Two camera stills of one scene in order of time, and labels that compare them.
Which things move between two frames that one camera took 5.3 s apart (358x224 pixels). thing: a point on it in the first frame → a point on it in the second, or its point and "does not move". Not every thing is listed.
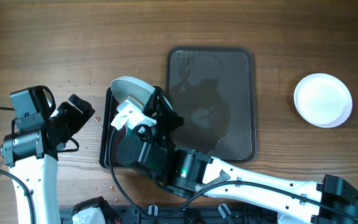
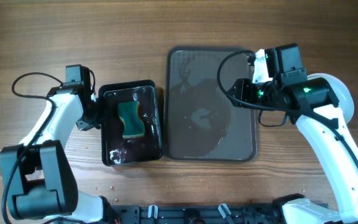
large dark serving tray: [214, 89] does not move
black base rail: [202, 214] does not move
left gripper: [78, 119] → [84, 125]
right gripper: [162, 113] → [243, 87]
